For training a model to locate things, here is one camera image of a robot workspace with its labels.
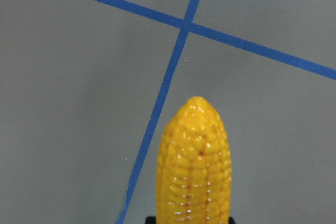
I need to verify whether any blue tape line lengthwise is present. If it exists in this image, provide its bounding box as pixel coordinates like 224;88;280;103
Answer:
115;0;200;223

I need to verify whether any blue tape line crosswise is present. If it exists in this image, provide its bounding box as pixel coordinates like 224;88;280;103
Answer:
93;0;335;80

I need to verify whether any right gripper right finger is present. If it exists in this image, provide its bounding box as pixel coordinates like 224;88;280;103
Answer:
228;216;236;224

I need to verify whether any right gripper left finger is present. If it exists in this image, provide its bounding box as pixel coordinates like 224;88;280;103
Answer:
145;216;156;224

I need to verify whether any yellow corn cob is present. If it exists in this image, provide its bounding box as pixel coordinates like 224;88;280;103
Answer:
155;97;232;223

